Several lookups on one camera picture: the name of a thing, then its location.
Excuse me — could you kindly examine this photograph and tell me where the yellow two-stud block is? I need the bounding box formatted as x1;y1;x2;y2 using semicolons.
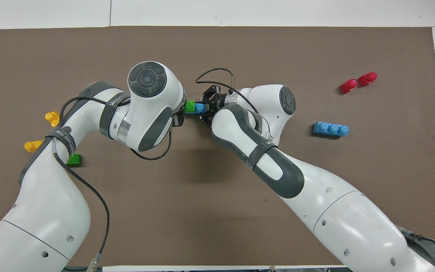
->
24;140;45;153
45;111;61;128

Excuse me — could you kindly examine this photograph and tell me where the red one-stud block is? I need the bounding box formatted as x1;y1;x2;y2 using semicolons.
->
358;72;378;87
339;79;359;95

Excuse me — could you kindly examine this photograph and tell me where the brown table mat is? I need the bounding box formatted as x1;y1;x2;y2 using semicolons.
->
0;26;435;267

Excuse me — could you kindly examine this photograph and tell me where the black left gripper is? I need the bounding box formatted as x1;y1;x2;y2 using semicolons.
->
171;107;187;128

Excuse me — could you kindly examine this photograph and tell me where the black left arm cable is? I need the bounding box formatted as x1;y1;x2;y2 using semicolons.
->
49;96;173;272

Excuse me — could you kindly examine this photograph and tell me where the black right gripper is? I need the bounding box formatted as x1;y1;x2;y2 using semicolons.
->
199;85;229;124

